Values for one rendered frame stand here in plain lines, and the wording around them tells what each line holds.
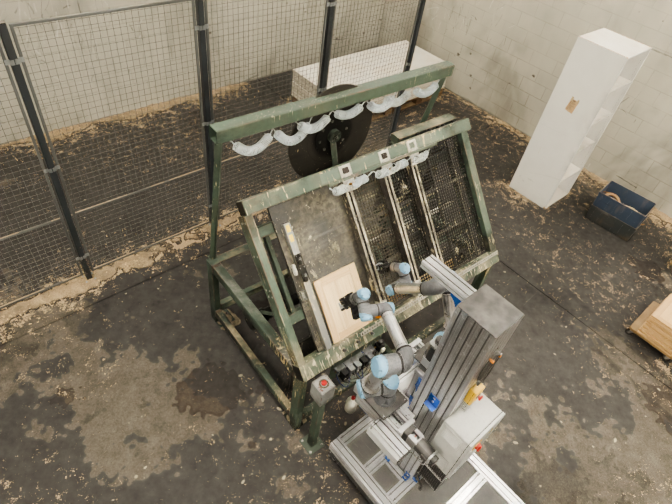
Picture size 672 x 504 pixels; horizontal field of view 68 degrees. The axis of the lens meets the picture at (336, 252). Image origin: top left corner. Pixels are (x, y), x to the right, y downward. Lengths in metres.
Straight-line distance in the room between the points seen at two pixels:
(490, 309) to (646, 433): 3.05
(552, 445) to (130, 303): 3.99
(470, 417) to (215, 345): 2.45
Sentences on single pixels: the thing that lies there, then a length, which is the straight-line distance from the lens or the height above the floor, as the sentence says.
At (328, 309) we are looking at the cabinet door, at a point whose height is 1.09.
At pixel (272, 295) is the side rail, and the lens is 3.33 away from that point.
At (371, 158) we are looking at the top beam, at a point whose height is 1.84.
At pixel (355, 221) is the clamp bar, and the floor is 1.52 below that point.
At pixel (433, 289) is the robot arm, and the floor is 1.59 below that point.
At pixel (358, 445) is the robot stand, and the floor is 0.21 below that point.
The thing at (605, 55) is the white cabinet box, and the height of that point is 1.99.
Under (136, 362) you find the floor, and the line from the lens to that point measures 4.72.
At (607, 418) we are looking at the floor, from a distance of 5.30.
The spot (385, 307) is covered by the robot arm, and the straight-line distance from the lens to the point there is 2.98.
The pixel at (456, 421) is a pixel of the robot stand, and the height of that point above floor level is 1.23.
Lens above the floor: 3.90
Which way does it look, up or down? 45 degrees down
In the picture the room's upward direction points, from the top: 10 degrees clockwise
